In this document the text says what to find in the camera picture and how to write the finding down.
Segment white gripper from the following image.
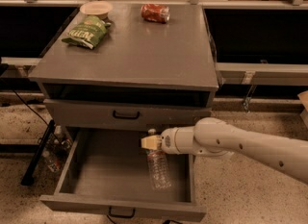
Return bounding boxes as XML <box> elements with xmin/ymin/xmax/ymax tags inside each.
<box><xmin>141</xmin><ymin>128</ymin><xmax>177</xmax><ymax>154</ymax></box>

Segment clear plastic water bottle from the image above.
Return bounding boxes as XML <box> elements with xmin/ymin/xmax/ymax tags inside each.
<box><xmin>145</xmin><ymin>128</ymin><xmax>173</xmax><ymax>191</ymax></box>

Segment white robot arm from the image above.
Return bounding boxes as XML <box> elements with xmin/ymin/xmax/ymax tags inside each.
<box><xmin>141</xmin><ymin>117</ymin><xmax>308</xmax><ymax>184</ymax></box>

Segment grey top drawer front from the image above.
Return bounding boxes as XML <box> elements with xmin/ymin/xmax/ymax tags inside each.
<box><xmin>44</xmin><ymin>99</ymin><xmax>211</xmax><ymax>131</ymax></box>

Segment open grey middle drawer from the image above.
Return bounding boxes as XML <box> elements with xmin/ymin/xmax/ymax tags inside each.
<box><xmin>40</xmin><ymin>129</ymin><xmax>206</xmax><ymax>222</ymax></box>

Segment grey drawer cabinet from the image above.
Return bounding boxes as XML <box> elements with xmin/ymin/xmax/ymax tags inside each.
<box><xmin>30</xmin><ymin>4</ymin><xmax>218</xmax><ymax>137</ymax></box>

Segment bottles on floor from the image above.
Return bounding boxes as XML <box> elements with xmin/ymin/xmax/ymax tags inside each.
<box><xmin>41</xmin><ymin>126</ymin><xmax>72</xmax><ymax>173</ymax></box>

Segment green chip bag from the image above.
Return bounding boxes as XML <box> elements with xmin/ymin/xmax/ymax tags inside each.
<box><xmin>62</xmin><ymin>15</ymin><xmax>111</xmax><ymax>49</ymax></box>

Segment black floor stand leg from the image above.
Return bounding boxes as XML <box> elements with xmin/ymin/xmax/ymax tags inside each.
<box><xmin>21</xmin><ymin>120</ymin><xmax>55</xmax><ymax>186</ymax></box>

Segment black top drawer handle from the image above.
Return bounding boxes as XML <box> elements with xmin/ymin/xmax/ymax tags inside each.
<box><xmin>113</xmin><ymin>110</ymin><xmax>141</xmax><ymax>120</ymax></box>

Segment black drawer handle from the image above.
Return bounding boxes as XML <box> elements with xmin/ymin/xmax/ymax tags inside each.
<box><xmin>108</xmin><ymin>207</ymin><xmax>136</xmax><ymax>219</ymax></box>
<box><xmin>113</xmin><ymin>110</ymin><xmax>141</xmax><ymax>120</ymax></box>

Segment black middle drawer handle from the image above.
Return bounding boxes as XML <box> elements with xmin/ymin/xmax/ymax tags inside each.
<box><xmin>108</xmin><ymin>207</ymin><xmax>136</xmax><ymax>219</ymax></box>

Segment black floor cable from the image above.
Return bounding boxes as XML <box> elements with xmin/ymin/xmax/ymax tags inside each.
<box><xmin>12</xmin><ymin>89</ymin><xmax>49</xmax><ymax>126</ymax></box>

